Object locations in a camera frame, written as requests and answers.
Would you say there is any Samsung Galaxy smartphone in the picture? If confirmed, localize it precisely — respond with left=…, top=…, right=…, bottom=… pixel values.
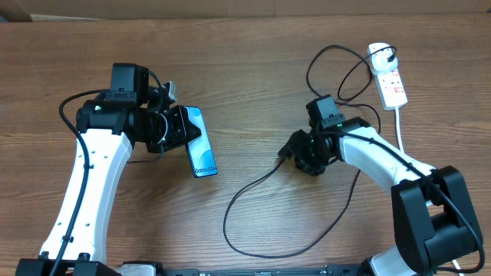
left=185, top=106, right=218, bottom=178

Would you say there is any black USB charging cable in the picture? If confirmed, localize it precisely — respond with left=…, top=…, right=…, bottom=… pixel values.
left=222, top=44, right=397, bottom=259

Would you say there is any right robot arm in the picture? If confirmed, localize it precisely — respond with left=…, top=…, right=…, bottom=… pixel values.
left=278, top=96, right=485, bottom=275

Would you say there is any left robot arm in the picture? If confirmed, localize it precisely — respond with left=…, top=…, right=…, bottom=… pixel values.
left=15, top=63, right=217, bottom=275

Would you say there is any white USB charger plug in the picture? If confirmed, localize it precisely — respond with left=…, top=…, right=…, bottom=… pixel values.
left=367, top=42, right=398, bottom=75

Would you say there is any white power strip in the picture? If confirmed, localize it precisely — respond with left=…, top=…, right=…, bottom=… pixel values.
left=374, top=67, right=408, bottom=110

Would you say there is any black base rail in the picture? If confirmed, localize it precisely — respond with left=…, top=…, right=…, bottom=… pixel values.
left=114, top=261, right=369, bottom=276

